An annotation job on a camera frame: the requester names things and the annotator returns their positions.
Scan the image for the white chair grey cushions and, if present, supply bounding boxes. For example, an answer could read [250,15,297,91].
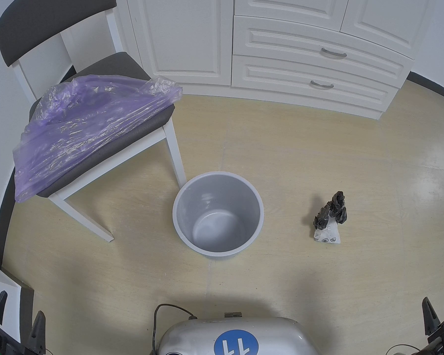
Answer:
[0,0,187,243]

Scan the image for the purple plastic bag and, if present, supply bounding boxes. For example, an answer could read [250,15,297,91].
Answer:
[14,74,184,203]

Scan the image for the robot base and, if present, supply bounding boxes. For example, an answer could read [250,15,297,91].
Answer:
[159,311,319,355]

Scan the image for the black plastic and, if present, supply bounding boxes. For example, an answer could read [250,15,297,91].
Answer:
[314,190,349,230]

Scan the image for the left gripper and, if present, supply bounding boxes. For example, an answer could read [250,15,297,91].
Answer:
[0,291,47,355]

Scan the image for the white trash bin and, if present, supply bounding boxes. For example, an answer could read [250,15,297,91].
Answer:
[172,172,264,261]

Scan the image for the white wardrobe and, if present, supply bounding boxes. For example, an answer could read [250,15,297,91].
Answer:
[113,0,440,121]

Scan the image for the black cable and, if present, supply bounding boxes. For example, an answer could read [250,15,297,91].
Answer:
[152,303,197,355]
[385,343,430,355]

